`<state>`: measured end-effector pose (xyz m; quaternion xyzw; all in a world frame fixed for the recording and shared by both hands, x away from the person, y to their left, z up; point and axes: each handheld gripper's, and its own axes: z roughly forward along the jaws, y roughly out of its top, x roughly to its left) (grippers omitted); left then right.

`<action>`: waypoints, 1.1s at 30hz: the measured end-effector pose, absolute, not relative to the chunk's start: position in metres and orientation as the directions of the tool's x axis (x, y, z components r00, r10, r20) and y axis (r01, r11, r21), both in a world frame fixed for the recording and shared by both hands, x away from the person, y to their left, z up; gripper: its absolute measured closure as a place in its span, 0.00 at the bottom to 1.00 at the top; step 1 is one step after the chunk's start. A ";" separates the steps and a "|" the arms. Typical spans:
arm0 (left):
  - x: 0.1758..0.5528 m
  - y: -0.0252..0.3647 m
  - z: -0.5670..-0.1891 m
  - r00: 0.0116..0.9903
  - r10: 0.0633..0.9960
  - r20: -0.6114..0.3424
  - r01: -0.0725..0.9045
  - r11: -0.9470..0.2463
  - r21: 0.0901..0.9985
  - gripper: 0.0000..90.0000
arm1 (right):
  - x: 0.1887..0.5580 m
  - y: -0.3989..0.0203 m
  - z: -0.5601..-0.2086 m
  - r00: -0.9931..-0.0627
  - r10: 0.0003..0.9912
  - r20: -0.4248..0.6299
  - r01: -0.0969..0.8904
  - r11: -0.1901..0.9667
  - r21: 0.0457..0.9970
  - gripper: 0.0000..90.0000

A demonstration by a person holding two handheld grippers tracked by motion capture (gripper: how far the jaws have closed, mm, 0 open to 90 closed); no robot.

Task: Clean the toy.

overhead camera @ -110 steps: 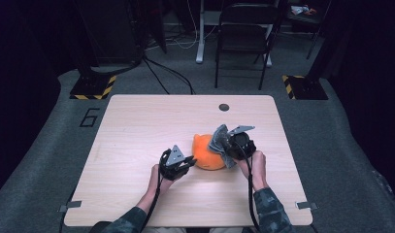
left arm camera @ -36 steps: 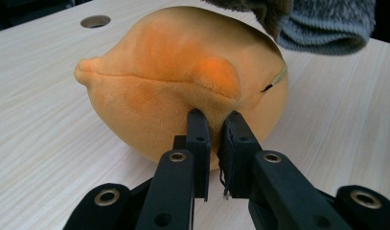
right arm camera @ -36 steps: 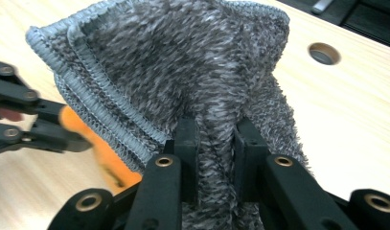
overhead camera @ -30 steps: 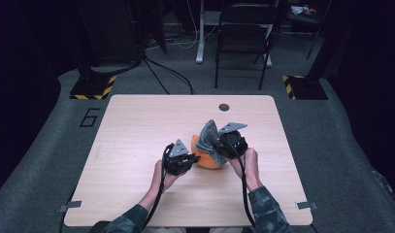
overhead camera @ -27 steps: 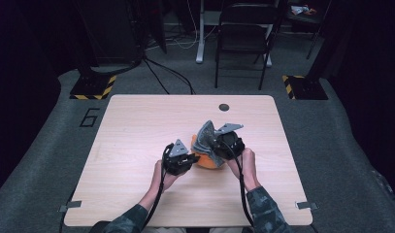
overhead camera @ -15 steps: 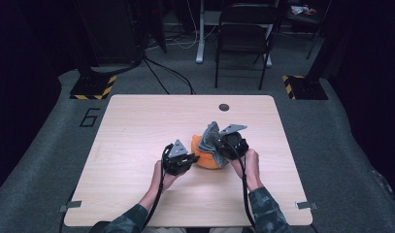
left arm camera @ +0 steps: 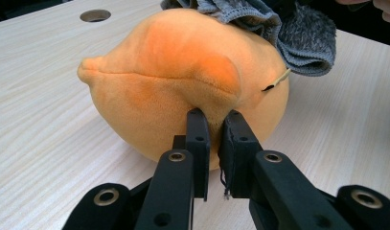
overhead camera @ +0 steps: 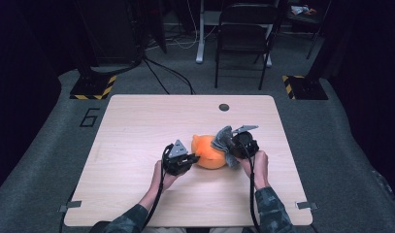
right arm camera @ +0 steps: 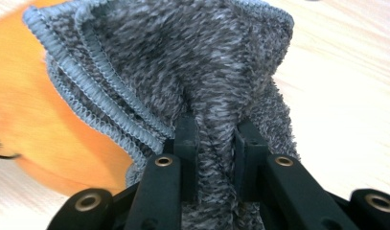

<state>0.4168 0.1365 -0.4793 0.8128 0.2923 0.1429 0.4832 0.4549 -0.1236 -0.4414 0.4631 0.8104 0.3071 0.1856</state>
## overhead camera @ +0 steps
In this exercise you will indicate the person's left hand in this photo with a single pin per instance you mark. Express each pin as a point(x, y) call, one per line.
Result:
point(167, 179)

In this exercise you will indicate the grey fluffy towel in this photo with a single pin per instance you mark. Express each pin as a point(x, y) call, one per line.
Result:
point(222, 139)

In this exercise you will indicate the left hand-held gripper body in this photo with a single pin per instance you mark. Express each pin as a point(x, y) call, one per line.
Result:
point(177, 161)

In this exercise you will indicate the person's right hand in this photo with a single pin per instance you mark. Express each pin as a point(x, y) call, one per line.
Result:
point(258, 168)

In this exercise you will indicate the white desk leg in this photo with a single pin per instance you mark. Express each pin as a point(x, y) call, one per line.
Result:
point(201, 39)

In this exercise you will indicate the person's right leg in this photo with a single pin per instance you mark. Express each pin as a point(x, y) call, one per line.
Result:
point(225, 230)

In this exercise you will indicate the orange plush toy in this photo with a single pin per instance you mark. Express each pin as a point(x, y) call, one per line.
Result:
point(209, 157)

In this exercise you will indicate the dark curtain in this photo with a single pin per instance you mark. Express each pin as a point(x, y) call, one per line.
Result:
point(20, 97)
point(369, 97)

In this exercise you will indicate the black equipment case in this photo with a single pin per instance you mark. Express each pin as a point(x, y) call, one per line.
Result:
point(111, 32)

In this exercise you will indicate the black stand striped base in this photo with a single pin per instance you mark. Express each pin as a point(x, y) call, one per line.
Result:
point(306, 88)
point(91, 87)

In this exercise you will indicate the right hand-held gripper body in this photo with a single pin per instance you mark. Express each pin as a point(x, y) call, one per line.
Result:
point(246, 145)

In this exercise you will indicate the black tape floor marking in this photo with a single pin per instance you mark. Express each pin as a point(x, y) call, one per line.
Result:
point(88, 118)

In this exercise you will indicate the white and orange object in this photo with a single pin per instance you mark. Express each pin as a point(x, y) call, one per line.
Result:
point(302, 9)

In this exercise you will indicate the black folding chair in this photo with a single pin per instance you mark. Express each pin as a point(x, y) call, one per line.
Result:
point(246, 39)

